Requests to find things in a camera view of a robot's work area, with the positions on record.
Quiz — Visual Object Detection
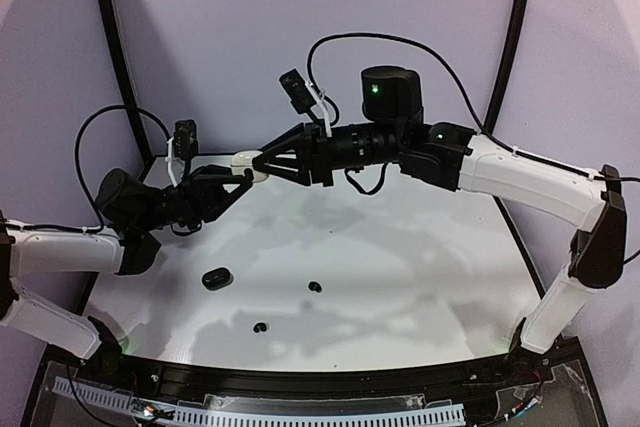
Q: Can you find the white earbud charging case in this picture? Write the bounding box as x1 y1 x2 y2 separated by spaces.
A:
229 150 269 183

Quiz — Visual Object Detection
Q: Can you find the black earbud charging case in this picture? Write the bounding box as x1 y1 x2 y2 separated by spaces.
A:
201 267 234 291

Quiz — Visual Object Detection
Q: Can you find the black earbud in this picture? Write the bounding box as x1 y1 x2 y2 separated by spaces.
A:
253 322 269 333
308 281 322 293

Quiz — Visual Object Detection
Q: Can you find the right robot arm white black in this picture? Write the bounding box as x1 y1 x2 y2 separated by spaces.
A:
252 65 627 355

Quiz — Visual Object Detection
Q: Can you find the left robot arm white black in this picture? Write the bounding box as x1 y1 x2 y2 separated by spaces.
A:
1 165 254 364

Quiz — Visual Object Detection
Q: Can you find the black earbud front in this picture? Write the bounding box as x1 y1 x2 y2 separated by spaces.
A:
253 322 269 333

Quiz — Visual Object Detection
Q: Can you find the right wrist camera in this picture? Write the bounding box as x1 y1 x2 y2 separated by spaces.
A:
279 69 333 138

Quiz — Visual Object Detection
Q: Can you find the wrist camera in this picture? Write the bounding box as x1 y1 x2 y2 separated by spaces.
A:
279 69 333 138
165 119 198 187

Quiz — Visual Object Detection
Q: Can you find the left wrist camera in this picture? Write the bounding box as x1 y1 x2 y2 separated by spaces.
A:
165 119 198 187

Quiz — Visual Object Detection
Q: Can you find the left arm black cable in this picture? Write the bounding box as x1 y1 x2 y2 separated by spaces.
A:
73 104 201 236

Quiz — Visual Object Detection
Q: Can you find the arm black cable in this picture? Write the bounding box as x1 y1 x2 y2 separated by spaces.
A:
73 104 201 236
305 32 640 266

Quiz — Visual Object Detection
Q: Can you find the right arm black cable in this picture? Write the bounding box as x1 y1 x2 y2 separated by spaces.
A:
305 32 640 266

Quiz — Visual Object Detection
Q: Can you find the black front aluminium rail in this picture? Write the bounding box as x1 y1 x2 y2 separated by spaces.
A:
109 355 538 400

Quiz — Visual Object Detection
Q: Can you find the left black frame post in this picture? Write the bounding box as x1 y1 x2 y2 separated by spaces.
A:
97 0 153 165

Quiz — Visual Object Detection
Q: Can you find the black frame post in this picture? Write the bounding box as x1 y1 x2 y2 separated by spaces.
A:
484 0 528 133
97 0 153 165

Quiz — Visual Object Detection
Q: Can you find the white slotted cable duct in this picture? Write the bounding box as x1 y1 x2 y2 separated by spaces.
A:
48 376 466 426

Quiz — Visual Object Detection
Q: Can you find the right black frame post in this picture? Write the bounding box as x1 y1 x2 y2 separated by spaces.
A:
484 0 528 133

